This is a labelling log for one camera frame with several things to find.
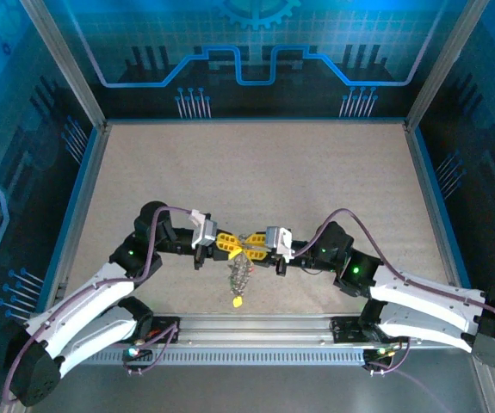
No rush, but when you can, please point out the grey keyring with small rings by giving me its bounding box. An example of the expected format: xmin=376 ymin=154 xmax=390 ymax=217
xmin=226 ymin=234 xmax=256 ymax=302

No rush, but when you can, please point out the LED connector board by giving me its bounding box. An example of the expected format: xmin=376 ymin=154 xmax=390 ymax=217
xmin=121 ymin=343 xmax=153 ymax=362
xmin=362 ymin=343 xmax=403 ymax=365

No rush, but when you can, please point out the grey metal sheet panel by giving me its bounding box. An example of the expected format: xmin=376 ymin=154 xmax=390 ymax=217
xmin=25 ymin=364 xmax=492 ymax=413

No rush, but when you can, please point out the aluminium mounting rail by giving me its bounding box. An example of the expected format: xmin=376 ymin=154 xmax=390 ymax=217
xmin=134 ymin=312 xmax=480 ymax=350

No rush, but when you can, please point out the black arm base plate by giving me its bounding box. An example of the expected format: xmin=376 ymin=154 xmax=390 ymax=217
xmin=330 ymin=316 xmax=386 ymax=345
xmin=150 ymin=316 xmax=183 ymax=345

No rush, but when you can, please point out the slotted grey cable duct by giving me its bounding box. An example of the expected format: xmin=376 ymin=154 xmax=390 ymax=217
xmin=87 ymin=348 xmax=367 ymax=367

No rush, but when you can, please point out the aluminium side rail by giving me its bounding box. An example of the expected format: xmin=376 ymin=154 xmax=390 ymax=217
xmin=42 ymin=122 xmax=113 ymax=313
xmin=403 ymin=122 xmax=467 ymax=313

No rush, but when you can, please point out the thin aluminium cross rail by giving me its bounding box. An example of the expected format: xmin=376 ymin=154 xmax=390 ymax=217
xmin=104 ymin=116 xmax=408 ymax=126

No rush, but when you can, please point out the aluminium frame post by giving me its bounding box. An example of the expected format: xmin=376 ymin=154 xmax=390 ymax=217
xmin=404 ymin=0 xmax=492 ymax=133
xmin=18 ymin=0 xmax=109 ymax=133

